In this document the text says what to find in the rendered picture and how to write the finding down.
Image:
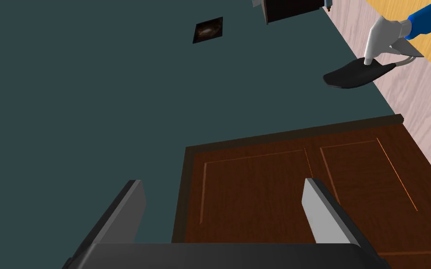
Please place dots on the brown wooden door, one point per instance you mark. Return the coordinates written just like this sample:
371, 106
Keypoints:
268, 201

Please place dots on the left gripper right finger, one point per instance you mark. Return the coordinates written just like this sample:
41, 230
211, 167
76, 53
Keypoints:
324, 216

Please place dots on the dark framed wall picture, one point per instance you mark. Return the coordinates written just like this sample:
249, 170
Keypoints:
208, 30

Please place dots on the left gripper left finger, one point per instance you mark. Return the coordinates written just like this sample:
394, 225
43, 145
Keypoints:
124, 216

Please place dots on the black cabinet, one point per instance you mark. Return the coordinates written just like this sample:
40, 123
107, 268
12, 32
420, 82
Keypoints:
292, 9

